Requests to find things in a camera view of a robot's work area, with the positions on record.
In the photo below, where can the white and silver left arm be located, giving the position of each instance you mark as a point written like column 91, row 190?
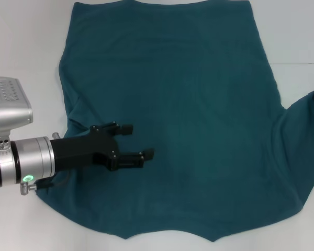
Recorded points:
column 26, row 159

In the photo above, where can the blue-green t-shirt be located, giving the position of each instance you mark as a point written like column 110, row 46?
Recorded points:
column 172, row 91

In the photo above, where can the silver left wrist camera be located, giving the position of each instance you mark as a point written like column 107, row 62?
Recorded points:
column 13, row 115

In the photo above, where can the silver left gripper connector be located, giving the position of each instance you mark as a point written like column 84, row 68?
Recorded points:
column 56, row 136
column 26, row 188

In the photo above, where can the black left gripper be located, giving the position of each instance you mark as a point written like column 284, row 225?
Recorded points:
column 86, row 149

